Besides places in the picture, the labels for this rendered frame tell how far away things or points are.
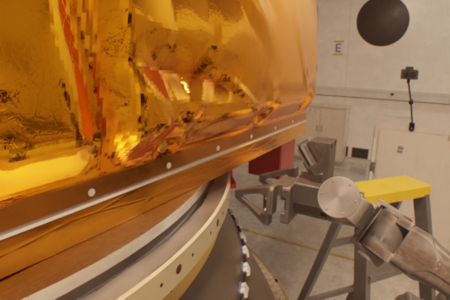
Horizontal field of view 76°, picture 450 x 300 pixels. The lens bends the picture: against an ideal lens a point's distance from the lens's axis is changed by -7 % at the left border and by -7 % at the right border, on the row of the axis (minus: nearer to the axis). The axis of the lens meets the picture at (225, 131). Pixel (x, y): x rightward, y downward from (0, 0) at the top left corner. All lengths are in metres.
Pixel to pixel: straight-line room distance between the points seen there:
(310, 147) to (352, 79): 7.03
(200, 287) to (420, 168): 3.14
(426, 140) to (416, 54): 4.15
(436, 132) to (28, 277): 3.41
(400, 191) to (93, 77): 1.26
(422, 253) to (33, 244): 0.48
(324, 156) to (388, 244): 0.16
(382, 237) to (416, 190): 1.01
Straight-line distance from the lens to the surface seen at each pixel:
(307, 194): 0.51
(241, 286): 0.78
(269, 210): 0.50
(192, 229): 0.54
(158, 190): 0.54
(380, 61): 7.47
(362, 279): 1.40
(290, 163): 1.22
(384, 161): 3.56
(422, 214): 1.59
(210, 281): 0.66
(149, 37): 0.44
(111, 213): 0.48
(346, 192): 0.44
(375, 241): 0.50
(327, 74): 7.62
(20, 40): 0.35
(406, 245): 0.49
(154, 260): 0.47
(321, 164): 0.50
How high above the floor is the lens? 1.97
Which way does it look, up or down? 11 degrees down
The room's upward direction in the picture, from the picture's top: 1 degrees clockwise
